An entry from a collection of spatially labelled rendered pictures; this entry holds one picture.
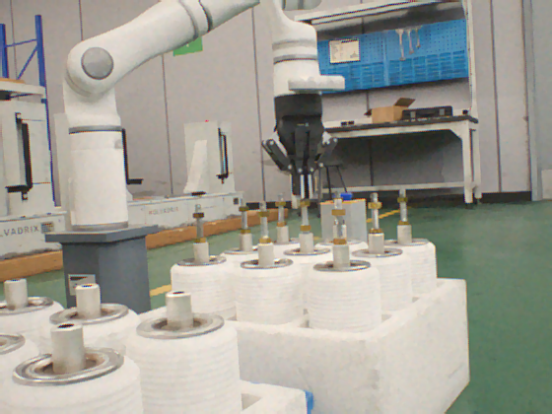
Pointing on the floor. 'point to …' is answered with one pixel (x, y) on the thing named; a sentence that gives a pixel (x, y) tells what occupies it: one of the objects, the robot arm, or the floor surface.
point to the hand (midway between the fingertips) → (303, 186)
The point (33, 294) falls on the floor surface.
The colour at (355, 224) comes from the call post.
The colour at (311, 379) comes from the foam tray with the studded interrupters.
